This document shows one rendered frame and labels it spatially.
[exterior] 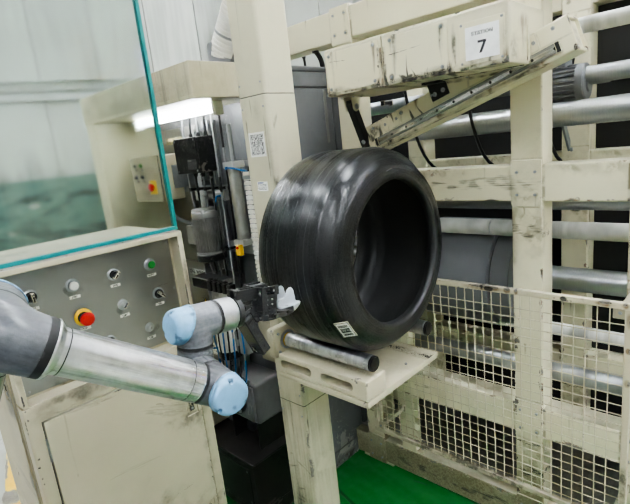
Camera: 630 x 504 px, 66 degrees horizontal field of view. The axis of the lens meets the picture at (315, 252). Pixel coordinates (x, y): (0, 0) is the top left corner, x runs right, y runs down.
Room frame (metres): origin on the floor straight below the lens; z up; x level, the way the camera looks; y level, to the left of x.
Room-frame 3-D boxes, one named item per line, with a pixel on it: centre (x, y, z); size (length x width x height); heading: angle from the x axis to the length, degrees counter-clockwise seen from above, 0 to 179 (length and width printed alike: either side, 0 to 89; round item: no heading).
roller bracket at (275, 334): (1.55, 0.03, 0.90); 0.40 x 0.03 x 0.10; 135
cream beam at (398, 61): (1.54, -0.40, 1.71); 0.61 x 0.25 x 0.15; 45
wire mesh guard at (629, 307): (1.50, -0.50, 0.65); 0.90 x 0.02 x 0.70; 45
